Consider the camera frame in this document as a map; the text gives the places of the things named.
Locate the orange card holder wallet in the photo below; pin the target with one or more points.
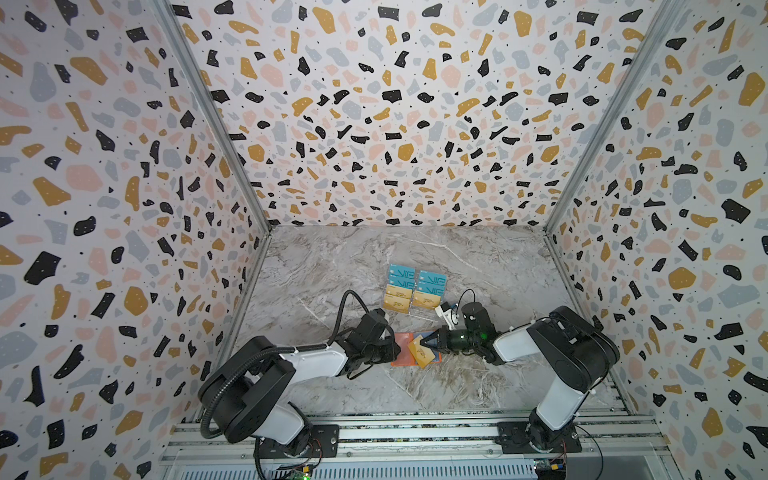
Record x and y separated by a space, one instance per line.
404 358

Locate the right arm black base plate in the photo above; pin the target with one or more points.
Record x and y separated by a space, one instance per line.
525 438

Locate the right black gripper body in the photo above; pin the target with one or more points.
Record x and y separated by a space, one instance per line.
442 341

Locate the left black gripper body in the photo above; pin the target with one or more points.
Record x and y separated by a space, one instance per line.
386 351

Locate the left aluminium corner post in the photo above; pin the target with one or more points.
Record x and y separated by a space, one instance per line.
163 12

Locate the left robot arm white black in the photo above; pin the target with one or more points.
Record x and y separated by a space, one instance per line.
242 399

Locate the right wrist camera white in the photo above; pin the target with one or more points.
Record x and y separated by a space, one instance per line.
449 313

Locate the teal card back right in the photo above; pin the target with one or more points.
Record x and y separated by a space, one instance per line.
431 279

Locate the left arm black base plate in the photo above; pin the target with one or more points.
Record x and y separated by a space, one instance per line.
317 441

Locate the aluminium corner post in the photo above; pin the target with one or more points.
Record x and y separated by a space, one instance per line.
662 23
163 12

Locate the teal card back left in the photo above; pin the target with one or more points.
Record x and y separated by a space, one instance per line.
403 271

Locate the gold card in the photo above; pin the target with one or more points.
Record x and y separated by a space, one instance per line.
402 293
425 300
396 304
422 355

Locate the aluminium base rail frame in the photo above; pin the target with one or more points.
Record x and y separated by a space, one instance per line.
603 445

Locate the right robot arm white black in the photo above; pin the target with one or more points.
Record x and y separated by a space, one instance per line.
580 355

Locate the right aluminium corner post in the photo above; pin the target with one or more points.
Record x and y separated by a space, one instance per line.
662 23

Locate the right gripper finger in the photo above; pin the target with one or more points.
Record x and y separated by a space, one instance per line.
431 344
430 336

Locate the teal card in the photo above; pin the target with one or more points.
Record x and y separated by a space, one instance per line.
401 282
431 279
427 288
403 271

